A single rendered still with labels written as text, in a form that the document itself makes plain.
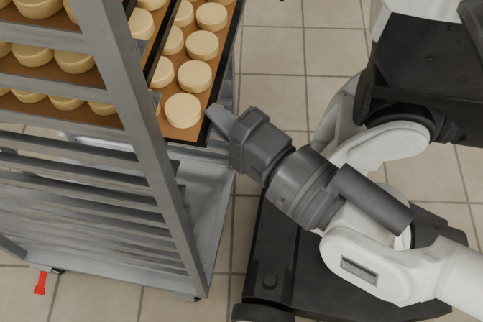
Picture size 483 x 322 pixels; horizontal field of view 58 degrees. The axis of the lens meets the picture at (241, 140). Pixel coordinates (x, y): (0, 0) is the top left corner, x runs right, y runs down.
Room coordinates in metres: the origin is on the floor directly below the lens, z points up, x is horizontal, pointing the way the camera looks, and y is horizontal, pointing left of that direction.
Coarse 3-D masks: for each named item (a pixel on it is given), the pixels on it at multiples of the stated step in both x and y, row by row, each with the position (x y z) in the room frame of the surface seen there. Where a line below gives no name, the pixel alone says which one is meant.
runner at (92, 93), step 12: (0, 72) 0.33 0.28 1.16; (0, 84) 0.33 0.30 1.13; (12, 84) 0.33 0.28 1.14; (24, 84) 0.32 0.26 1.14; (36, 84) 0.32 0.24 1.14; (48, 84) 0.32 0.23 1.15; (60, 84) 0.31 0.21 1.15; (72, 84) 0.31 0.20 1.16; (60, 96) 0.32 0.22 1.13; (72, 96) 0.31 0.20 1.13; (84, 96) 0.31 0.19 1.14; (96, 96) 0.31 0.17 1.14; (108, 96) 0.30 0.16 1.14; (156, 96) 0.31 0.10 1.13; (156, 108) 0.30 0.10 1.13
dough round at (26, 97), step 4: (16, 92) 0.37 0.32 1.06; (20, 92) 0.37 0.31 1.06; (24, 92) 0.37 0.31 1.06; (28, 92) 0.37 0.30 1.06; (32, 92) 0.37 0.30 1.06; (16, 96) 0.37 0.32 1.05; (20, 96) 0.36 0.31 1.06; (24, 96) 0.36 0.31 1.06; (28, 96) 0.36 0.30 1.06; (32, 96) 0.37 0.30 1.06; (36, 96) 0.37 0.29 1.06; (40, 96) 0.37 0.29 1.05; (44, 96) 0.37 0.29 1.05; (20, 100) 0.37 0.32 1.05; (24, 100) 0.36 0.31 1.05; (28, 100) 0.36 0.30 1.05; (32, 100) 0.36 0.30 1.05; (36, 100) 0.37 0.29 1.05; (40, 100) 0.37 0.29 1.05
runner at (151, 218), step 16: (0, 192) 0.37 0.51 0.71; (16, 192) 0.38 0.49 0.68; (32, 192) 0.38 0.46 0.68; (64, 208) 0.35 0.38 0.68; (80, 208) 0.34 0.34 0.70; (96, 208) 0.35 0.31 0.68; (112, 208) 0.35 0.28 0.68; (128, 208) 0.35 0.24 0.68; (160, 224) 0.30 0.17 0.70; (192, 224) 0.31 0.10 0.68
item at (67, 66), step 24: (144, 0) 0.46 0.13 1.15; (168, 0) 0.48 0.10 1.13; (144, 24) 0.41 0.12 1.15; (0, 48) 0.37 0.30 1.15; (24, 48) 0.37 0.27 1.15; (48, 48) 0.37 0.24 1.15; (24, 72) 0.35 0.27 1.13; (48, 72) 0.35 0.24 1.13; (72, 72) 0.34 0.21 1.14; (96, 72) 0.35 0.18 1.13
